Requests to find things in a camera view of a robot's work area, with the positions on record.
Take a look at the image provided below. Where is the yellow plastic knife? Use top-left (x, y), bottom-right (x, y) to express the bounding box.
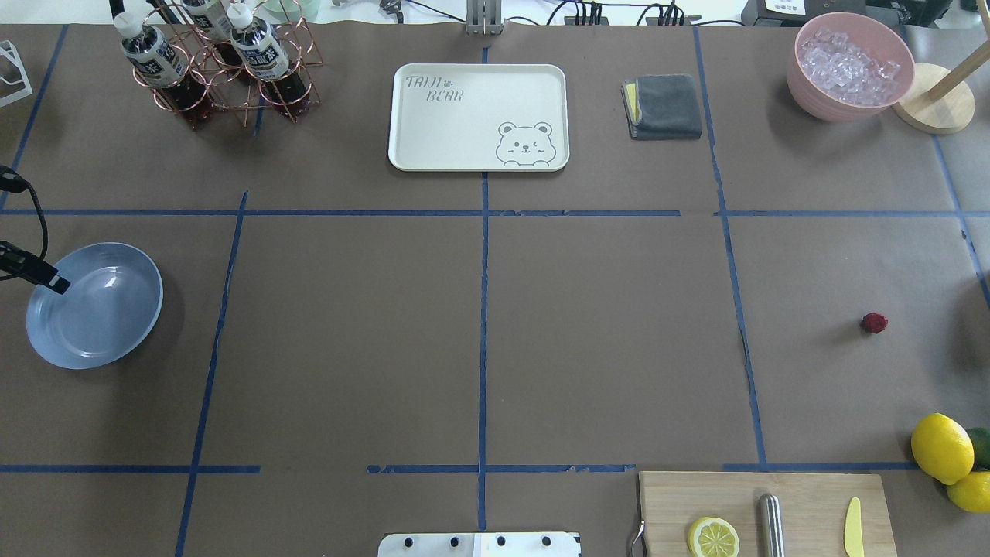
top-left (844, 497), bottom-right (864, 557)

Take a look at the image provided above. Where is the pink bowl with ice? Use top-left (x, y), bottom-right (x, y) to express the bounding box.
top-left (787, 12), bottom-right (915, 122)

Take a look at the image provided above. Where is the copper wire bottle rack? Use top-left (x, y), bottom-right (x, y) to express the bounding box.
top-left (110, 1), bottom-right (324, 128)

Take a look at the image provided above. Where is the green avocado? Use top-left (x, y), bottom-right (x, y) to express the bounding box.
top-left (966, 427), bottom-right (990, 471)

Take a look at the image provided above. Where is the red strawberry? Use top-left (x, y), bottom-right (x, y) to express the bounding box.
top-left (859, 313), bottom-right (889, 334)

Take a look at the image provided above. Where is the wooden stand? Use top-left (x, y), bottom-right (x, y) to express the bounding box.
top-left (893, 1), bottom-right (988, 136)

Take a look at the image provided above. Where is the white wire cup basket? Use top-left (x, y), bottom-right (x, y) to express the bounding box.
top-left (1, 41), bottom-right (34, 107)

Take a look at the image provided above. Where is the cream bear tray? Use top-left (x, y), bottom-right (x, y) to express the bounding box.
top-left (387, 63), bottom-right (570, 173)

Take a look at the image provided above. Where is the steel knife handle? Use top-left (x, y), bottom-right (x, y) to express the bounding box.
top-left (758, 493), bottom-right (786, 556)

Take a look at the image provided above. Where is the dark drink bottle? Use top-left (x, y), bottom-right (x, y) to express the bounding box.
top-left (113, 11), bottom-right (213, 123)
top-left (181, 1), bottom-right (232, 42)
top-left (227, 2), bottom-right (310, 118)

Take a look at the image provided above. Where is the green bowl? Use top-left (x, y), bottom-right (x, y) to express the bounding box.
top-left (259, 0), bottom-right (322, 22)

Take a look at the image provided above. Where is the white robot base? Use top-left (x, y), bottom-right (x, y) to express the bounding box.
top-left (377, 531), bottom-right (582, 556)

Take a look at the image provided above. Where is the blue plate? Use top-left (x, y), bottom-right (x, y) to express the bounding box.
top-left (26, 242), bottom-right (164, 370)

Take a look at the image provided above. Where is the grey folded cloth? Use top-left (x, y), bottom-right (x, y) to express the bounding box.
top-left (621, 74), bottom-right (702, 140)

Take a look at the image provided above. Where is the yellow lemon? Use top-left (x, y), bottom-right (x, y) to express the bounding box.
top-left (911, 412), bottom-right (975, 486)
top-left (945, 471), bottom-right (989, 514)

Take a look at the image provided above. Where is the wooden cutting board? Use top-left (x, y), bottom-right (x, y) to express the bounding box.
top-left (639, 471), bottom-right (898, 556)

